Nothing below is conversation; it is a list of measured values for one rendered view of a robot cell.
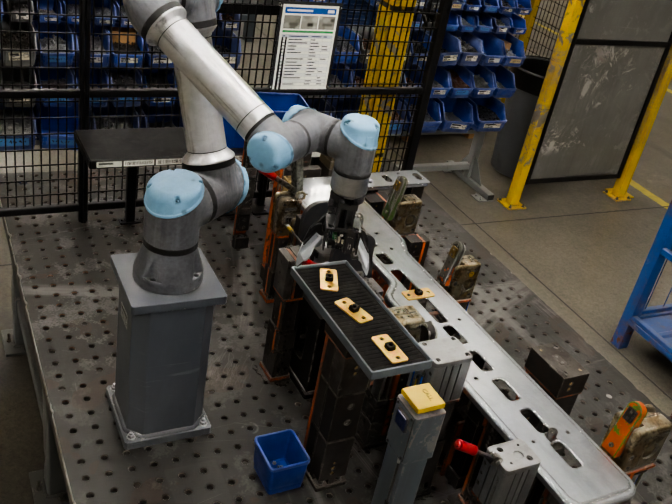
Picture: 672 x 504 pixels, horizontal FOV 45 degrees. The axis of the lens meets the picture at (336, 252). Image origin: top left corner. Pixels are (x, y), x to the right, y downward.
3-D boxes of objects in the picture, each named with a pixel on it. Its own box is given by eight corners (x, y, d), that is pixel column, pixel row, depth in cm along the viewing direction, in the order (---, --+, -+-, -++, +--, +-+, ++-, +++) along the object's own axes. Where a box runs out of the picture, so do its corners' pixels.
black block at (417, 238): (418, 324, 248) (440, 242, 233) (388, 329, 243) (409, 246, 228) (404, 309, 254) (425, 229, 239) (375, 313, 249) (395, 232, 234)
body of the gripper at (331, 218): (320, 253, 162) (330, 200, 156) (319, 232, 169) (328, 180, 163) (357, 257, 163) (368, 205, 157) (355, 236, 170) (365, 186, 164)
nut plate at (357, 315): (373, 319, 164) (375, 314, 163) (360, 324, 162) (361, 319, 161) (346, 298, 169) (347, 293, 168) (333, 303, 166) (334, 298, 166)
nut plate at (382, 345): (409, 360, 154) (410, 355, 153) (392, 364, 152) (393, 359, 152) (386, 334, 160) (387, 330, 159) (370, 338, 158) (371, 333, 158)
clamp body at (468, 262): (460, 367, 232) (492, 266, 215) (425, 374, 227) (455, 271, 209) (443, 348, 239) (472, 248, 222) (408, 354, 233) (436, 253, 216)
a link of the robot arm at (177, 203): (129, 236, 168) (132, 178, 161) (171, 214, 179) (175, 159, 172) (175, 257, 164) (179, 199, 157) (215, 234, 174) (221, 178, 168)
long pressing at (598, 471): (652, 491, 160) (655, 486, 159) (568, 520, 149) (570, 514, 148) (340, 177, 260) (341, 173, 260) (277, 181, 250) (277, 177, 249)
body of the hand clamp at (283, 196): (286, 300, 246) (303, 199, 228) (266, 303, 243) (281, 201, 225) (279, 290, 250) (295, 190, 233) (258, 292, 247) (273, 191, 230)
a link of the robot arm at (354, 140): (351, 107, 157) (389, 121, 154) (341, 158, 163) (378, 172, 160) (331, 116, 151) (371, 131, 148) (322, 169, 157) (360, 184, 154)
